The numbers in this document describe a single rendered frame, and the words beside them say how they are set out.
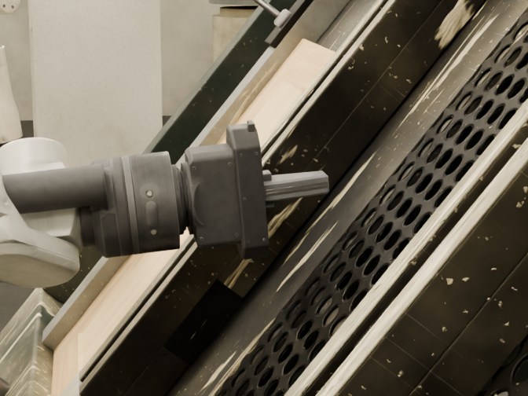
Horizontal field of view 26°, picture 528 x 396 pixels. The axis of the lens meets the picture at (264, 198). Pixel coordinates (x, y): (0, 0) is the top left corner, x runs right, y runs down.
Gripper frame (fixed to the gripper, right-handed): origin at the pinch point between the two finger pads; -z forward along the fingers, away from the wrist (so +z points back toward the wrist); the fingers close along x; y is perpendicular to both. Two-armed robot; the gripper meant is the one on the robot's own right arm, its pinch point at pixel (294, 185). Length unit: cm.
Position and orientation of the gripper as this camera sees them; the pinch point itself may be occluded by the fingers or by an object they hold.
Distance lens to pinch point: 103.5
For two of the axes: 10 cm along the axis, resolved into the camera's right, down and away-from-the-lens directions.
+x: -0.9, -9.7, -2.3
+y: -1.5, -2.2, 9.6
